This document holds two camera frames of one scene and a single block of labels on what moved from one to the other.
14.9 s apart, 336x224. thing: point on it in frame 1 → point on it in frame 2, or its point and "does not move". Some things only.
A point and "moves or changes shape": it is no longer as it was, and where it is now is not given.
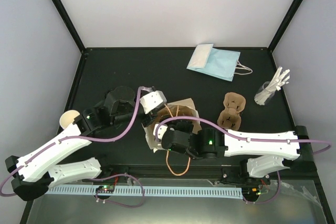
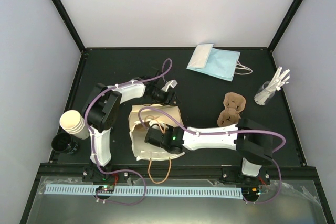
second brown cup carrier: x=230 y=117 does not move
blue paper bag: x=219 y=62 does not move
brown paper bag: x=185 y=108 moves or changes shape
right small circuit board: x=251 y=192 does not move
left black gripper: x=146 y=122 → x=168 y=100
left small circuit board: x=105 y=189 does not move
